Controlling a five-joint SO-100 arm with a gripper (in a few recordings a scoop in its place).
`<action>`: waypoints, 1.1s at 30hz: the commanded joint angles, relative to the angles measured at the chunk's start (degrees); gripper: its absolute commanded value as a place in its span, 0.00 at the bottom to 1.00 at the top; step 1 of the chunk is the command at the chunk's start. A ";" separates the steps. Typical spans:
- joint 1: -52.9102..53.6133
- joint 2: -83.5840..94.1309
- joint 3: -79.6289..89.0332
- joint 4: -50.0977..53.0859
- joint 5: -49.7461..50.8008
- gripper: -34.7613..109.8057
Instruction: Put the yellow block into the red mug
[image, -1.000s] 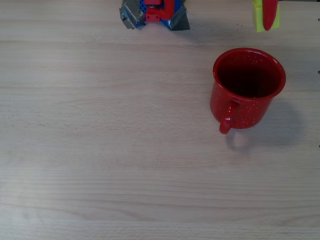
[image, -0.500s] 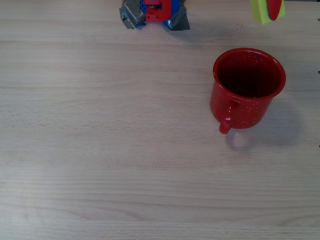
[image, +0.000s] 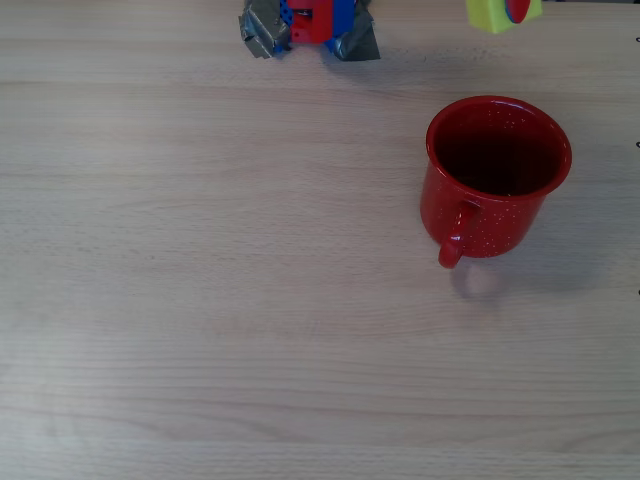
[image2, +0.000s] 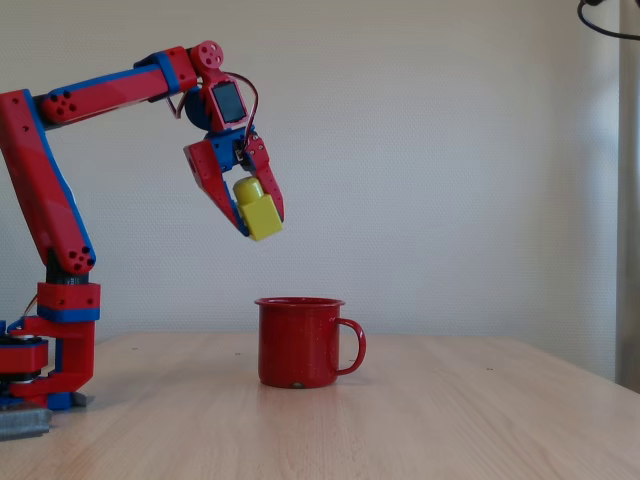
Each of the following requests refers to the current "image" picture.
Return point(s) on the yellow-green toy block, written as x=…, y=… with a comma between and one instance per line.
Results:
x=487, y=15

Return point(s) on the red speckled enamel mug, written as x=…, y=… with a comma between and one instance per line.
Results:
x=495, y=220

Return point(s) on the grey tape piece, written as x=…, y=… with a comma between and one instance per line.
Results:
x=362, y=42

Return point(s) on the grey metal clamp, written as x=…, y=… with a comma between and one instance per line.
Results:
x=260, y=32

